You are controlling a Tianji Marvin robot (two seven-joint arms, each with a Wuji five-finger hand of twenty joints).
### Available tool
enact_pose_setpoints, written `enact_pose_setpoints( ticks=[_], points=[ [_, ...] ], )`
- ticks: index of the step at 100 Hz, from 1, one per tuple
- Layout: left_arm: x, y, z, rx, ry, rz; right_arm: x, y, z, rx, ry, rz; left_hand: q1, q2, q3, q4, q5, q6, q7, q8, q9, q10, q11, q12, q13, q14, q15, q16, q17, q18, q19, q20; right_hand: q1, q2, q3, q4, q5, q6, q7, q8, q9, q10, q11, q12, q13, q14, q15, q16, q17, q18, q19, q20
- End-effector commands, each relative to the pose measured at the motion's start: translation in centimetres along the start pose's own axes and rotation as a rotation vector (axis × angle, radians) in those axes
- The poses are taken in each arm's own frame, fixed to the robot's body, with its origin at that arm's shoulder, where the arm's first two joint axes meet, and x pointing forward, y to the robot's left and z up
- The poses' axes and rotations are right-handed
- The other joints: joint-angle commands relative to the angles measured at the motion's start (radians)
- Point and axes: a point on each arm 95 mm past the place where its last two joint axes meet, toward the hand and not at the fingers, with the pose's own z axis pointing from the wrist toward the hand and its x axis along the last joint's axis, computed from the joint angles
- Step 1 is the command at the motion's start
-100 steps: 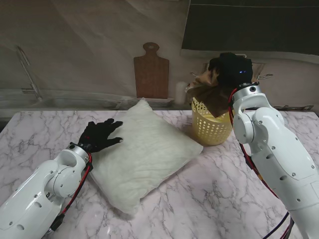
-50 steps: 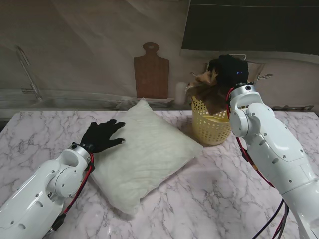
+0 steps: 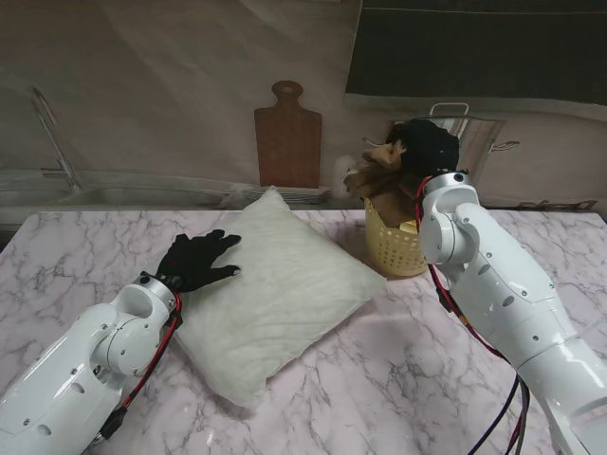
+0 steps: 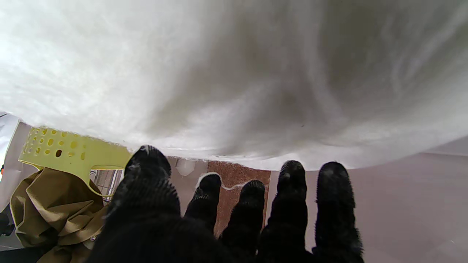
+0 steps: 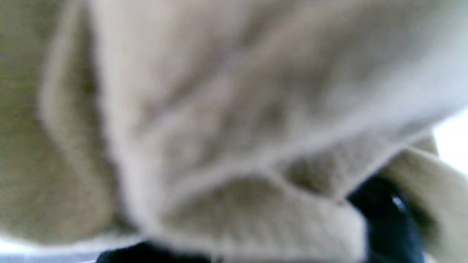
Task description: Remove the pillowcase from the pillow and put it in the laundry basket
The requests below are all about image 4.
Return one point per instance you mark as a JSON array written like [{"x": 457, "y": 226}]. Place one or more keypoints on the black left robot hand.
[{"x": 226, "y": 230}]

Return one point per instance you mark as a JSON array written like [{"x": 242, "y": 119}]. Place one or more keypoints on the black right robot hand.
[{"x": 5, "y": 224}]

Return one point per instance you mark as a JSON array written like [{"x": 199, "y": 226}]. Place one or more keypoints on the brown pillowcase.
[{"x": 58, "y": 215}]

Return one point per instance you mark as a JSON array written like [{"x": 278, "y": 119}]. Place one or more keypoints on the white pillow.
[{"x": 234, "y": 73}]

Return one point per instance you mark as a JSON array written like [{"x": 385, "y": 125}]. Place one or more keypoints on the yellow perforated laundry basket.
[{"x": 69, "y": 149}]

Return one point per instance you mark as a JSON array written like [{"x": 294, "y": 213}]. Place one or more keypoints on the brown wooden cutting board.
[{"x": 237, "y": 186}]

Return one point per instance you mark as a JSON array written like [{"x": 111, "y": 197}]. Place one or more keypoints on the white candle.
[{"x": 185, "y": 166}]

